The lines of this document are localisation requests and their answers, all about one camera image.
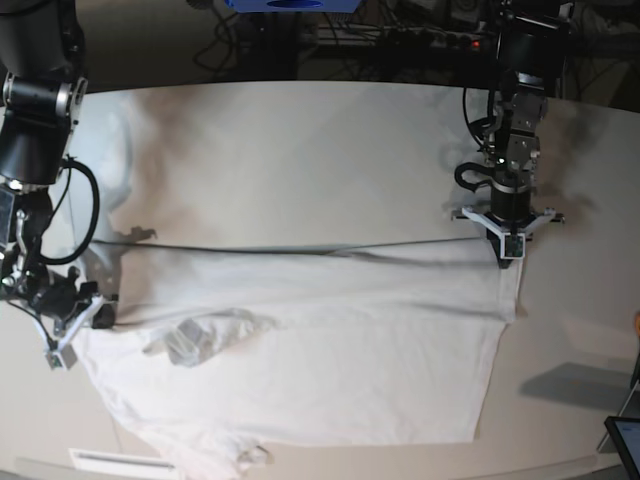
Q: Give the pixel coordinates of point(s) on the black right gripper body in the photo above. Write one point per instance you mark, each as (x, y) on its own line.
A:
(58, 297)

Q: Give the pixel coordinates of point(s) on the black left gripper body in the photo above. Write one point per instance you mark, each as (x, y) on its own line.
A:
(510, 203)

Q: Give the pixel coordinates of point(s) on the white T-shirt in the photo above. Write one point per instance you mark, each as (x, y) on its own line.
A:
(214, 356)

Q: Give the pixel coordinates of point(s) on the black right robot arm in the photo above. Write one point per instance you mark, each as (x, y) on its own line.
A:
(43, 51)

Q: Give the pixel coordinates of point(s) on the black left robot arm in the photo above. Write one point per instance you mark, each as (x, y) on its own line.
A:
(528, 63)

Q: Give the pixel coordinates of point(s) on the tablet screen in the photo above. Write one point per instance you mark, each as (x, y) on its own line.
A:
(624, 433)

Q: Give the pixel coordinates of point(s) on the black power strip red light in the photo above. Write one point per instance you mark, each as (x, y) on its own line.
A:
(369, 37)

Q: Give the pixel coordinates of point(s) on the blue box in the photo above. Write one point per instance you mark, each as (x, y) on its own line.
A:
(326, 6)

